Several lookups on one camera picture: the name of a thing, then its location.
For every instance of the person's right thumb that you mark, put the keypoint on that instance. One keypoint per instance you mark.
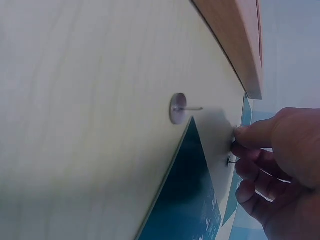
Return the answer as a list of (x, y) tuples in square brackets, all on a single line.
[(255, 135)]

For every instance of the person's right hand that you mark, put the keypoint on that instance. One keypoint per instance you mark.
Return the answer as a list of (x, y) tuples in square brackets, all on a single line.
[(295, 155)]

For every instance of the teal printed card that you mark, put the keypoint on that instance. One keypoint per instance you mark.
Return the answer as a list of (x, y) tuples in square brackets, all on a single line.
[(185, 190)]

